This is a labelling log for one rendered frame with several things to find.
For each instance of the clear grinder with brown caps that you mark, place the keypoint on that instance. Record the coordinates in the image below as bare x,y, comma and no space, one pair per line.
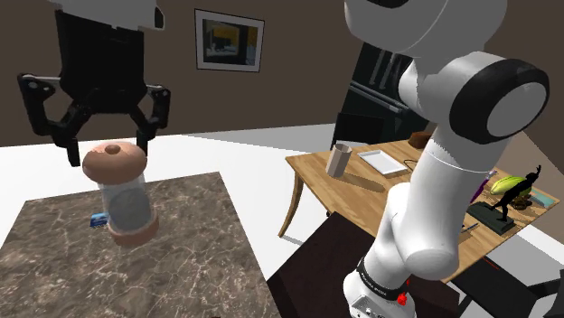
125,198

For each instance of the blue pen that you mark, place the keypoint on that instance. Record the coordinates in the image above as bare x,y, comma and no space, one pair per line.
470,227

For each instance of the framed wall picture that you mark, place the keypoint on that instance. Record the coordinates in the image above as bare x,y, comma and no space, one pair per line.
229,40

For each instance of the black figure on base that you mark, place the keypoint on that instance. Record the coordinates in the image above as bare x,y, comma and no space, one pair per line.
515,191

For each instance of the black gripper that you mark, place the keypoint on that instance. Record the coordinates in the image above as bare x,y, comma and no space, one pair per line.
101,66

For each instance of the wooden table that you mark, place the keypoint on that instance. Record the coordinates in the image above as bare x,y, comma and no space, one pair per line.
348,193

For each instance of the small blue box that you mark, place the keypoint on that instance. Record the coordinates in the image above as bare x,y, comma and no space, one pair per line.
98,219

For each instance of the dark robot stand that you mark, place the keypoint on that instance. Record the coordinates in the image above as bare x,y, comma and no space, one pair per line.
321,268

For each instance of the purple stick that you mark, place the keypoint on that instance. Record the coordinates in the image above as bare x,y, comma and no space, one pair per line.
481,189

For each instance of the yellow-green fruit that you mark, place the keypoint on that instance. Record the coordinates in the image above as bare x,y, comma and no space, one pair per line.
502,185

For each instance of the black bench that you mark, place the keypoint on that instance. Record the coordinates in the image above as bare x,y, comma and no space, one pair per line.
498,286

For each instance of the teal book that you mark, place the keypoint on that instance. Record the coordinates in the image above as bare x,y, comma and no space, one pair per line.
544,199

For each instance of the white rectangular tray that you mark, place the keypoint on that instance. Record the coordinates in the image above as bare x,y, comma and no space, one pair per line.
381,161

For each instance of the brown box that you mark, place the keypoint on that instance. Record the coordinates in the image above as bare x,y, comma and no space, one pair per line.
419,139

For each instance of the beige faceted cup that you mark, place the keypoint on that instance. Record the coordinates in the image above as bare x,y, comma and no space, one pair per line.
338,160

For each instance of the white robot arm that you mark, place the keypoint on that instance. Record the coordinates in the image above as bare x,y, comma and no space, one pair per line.
434,207

